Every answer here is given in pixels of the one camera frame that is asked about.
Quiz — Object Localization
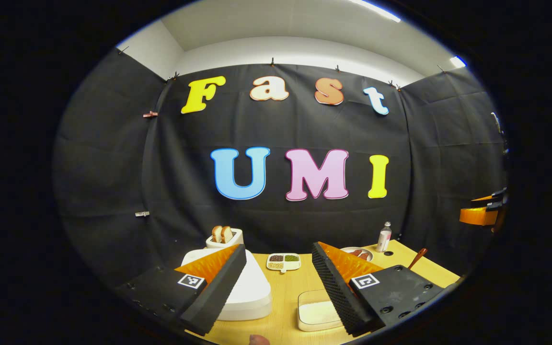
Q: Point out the long ceiling light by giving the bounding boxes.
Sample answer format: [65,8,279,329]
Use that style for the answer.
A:
[348,0,401,23]

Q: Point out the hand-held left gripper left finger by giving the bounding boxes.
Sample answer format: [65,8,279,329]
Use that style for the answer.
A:
[115,243,248,336]

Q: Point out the small clear bottle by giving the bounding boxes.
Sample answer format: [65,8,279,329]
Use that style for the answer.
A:
[377,221,392,253]

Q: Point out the brown wooden spoon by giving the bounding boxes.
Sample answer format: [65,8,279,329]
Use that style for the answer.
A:
[408,248,428,270]

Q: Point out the black backdrop cloth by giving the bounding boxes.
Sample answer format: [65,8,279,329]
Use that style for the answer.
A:
[53,48,509,288]

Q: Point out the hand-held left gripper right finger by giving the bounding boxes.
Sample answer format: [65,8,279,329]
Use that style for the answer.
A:
[311,241,444,336]

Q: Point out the white toaster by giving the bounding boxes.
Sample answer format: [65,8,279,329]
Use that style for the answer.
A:
[206,228,244,249]

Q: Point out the white rice cooker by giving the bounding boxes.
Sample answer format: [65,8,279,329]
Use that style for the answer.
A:
[181,247,273,322]

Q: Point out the row of black cloth clips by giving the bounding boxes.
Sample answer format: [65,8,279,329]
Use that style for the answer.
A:
[115,46,447,92]

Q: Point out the white divided bean dish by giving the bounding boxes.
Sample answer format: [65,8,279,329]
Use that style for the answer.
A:
[266,253,301,274]

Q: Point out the white round plate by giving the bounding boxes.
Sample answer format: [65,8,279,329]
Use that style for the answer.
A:
[341,246,374,262]

